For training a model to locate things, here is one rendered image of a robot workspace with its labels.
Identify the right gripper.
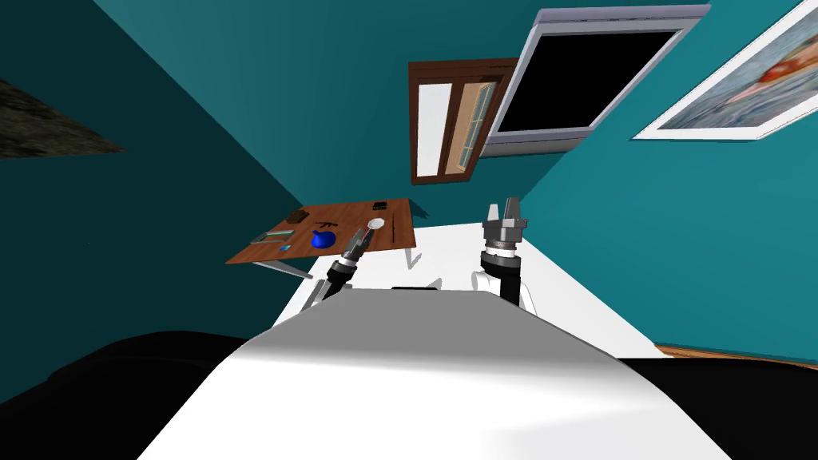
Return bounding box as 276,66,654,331
482,196,530,244

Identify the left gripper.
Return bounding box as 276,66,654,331
344,228,375,258

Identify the brown wooden table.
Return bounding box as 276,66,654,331
224,197,419,281

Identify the brown framed window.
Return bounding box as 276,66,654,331
407,57,521,187

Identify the grey framed black television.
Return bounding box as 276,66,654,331
478,4,713,160

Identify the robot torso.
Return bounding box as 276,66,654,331
137,286,733,460

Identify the white framed painting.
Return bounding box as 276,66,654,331
631,0,818,142

